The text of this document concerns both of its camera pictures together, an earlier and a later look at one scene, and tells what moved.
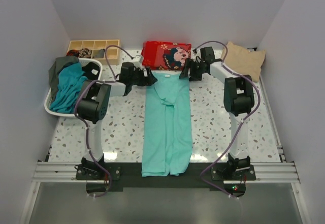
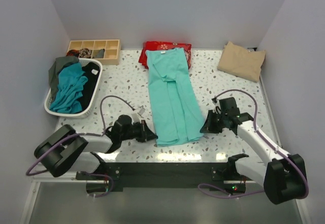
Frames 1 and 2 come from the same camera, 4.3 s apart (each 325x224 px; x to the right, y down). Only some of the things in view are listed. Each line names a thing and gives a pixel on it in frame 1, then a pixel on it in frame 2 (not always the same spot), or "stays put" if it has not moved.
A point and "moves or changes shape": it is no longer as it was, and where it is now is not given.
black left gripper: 146,81 → 145,134
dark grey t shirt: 54,68 stays put
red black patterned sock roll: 73,52 stays put
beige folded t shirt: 245,62 stays put
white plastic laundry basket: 46,106 stays put
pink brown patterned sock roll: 85,53 stays put
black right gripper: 189,63 → 207,127
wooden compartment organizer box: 112,54 stays put
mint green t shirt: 167,147 moves or changes shape
